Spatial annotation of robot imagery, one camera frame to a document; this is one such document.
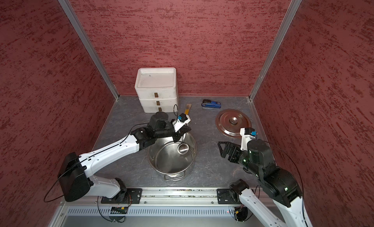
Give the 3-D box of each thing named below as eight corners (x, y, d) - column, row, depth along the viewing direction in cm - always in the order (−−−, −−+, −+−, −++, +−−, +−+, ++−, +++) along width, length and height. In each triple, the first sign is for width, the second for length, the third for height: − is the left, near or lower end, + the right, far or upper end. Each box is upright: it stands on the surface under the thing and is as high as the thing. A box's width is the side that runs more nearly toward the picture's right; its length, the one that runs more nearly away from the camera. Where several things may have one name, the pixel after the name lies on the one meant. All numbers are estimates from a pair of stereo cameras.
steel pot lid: (217, 137, 99) (218, 135, 97) (214, 111, 115) (215, 108, 112) (253, 137, 100) (255, 135, 97) (245, 111, 115) (246, 108, 112)
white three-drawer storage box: (139, 113, 112) (128, 88, 91) (145, 93, 126) (137, 67, 106) (177, 113, 112) (174, 88, 91) (178, 93, 126) (176, 67, 106)
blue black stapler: (201, 106, 117) (201, 102, 114) (202, 102, 120) (202, 98, 117) (220, 109, 116) (221, 105, 112) (220, 104, 119) (221, 101, 115)
